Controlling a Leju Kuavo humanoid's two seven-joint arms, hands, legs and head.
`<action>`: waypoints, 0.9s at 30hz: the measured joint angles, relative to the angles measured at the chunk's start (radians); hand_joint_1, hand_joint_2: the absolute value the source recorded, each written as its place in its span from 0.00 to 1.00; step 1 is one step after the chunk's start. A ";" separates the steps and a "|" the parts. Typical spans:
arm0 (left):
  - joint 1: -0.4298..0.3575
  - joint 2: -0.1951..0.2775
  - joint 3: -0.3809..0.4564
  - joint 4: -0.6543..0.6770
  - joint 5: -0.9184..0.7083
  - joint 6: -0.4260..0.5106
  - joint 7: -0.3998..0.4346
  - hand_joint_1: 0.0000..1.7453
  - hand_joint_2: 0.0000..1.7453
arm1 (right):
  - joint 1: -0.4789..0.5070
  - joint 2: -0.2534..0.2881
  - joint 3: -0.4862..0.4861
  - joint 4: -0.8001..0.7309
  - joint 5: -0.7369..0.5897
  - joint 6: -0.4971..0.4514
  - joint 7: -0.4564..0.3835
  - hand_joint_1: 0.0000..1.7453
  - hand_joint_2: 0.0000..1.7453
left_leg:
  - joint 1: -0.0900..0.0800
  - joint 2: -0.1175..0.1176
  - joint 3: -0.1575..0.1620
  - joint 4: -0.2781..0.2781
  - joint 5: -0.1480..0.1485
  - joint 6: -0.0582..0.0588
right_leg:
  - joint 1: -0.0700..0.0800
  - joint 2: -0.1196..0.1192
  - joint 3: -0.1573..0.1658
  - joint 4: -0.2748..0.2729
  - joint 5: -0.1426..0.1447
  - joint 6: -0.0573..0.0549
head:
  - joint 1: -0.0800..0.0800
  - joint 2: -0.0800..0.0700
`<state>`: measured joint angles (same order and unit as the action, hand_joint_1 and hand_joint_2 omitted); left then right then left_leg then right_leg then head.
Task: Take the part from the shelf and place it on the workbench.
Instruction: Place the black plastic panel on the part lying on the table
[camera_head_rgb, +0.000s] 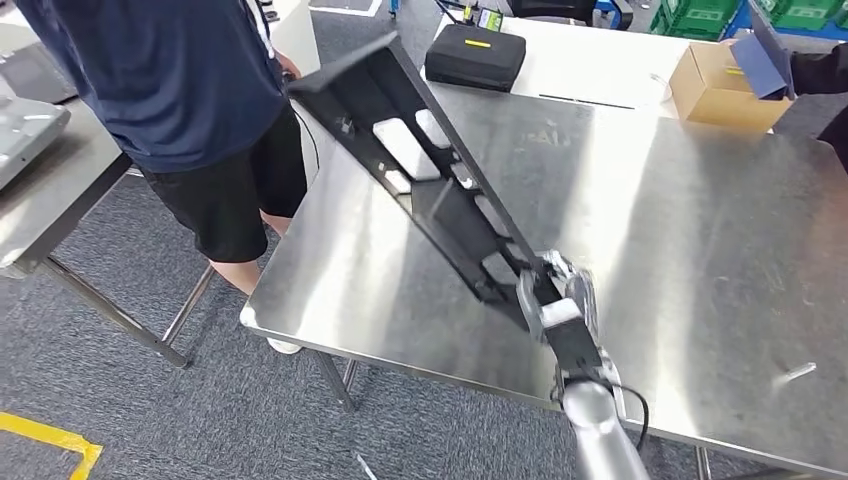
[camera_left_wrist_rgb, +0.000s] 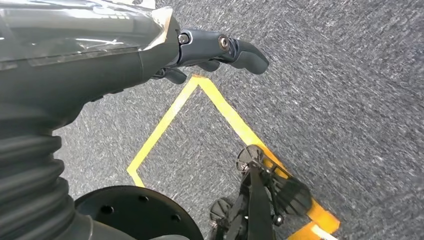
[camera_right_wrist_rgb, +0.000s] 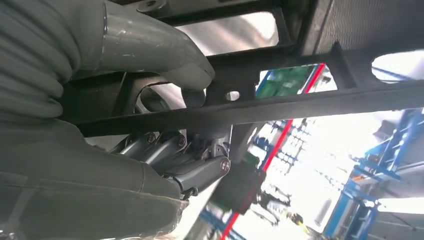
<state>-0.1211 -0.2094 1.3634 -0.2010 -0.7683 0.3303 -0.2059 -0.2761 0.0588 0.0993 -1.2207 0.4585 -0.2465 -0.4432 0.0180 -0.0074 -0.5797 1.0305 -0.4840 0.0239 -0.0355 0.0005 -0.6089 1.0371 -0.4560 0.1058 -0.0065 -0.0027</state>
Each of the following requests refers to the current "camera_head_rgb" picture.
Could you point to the long black plastic panel part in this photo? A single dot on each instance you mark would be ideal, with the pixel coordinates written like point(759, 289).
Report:
point(361, 89)

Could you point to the white table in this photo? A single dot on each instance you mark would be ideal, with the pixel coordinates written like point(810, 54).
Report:
point(596, 60)

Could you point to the small green-screen device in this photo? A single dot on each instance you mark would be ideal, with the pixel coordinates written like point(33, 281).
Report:
point(489, 18)

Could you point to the green plastic crate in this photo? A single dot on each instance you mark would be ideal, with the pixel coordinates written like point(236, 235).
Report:
point(802, 12)
point(696, 16)

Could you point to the cardboard box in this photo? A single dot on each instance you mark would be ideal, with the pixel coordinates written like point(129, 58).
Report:
point(715, 93)

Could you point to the black case with yellow label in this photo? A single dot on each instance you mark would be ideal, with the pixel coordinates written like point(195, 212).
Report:
point(474, 63)

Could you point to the grey flat panel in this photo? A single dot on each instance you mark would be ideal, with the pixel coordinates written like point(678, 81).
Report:
point(33, 73)

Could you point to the steel table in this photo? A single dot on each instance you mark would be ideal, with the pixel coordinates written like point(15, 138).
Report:
point(60, 192)

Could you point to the person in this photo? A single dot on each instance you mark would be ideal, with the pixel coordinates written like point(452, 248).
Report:
point(821, 73)
point(166, 79)

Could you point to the steel workbench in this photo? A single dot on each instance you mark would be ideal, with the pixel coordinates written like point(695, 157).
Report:
point(696, 265)

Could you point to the grey metal part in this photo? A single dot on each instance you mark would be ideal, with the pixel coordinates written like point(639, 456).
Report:
point(26, 132)

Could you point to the small silver metal piece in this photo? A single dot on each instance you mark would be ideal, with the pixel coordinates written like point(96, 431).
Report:
point(798, 372)

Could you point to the white tape scrap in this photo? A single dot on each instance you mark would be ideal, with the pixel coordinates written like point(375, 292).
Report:
point(366, 467)

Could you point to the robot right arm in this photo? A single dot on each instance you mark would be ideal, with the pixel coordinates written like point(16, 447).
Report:
point(596, 430)

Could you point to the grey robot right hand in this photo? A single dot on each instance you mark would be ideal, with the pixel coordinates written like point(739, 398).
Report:
point(586, 291)

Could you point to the blue folder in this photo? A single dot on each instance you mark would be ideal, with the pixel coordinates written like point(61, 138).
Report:
point(762, 66)

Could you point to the yellow floor tape, loose end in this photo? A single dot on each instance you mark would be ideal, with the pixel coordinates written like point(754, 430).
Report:
point(53, 434)

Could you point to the black chair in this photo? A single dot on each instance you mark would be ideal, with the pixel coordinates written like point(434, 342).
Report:
point(550, 8)

